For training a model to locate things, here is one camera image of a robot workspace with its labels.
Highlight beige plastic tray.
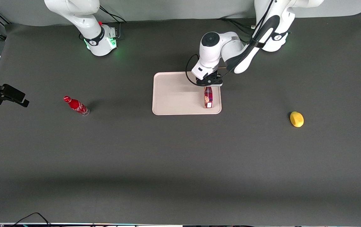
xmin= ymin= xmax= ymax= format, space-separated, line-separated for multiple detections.
xmin=152 ymin=71 xmax=222 ymax=116

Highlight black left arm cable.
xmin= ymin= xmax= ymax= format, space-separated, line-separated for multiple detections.
xmin=185 ymin=0 xmax=276 ymax=86

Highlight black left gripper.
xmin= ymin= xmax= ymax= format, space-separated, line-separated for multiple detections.
xmin=196 ymin=72 xmax=222 ymax=92

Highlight black base cables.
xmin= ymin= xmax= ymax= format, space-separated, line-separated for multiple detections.
xmin=217 ymin=17 xmax=257 ymax=36
xmin=79 ymin=5 xmax=128 ymax=40

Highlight black right base cables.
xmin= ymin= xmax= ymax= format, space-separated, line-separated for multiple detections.
xmin=79 ymin=5 xmax=128 ymax=40

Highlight black left base cables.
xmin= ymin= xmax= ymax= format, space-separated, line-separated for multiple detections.
xmin=217 ymin=17 xmax=257 ymax=36

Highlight red cola bottle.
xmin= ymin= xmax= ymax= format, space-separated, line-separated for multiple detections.
xmin=63 ymin=96 xmax=90 ymax=117

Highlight thin black floor cable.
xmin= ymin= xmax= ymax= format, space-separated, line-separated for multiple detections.
xmin=11 ymin=212 xmax=52 ymax=227

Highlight red tartan cookie box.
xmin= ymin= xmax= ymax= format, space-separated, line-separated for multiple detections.
xmin=203 ymin=86 xmax=214 ymax=109

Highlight yellow lemon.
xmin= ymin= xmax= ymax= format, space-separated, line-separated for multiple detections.
xmin=289 ymin=111 xmax=304 ymax=128

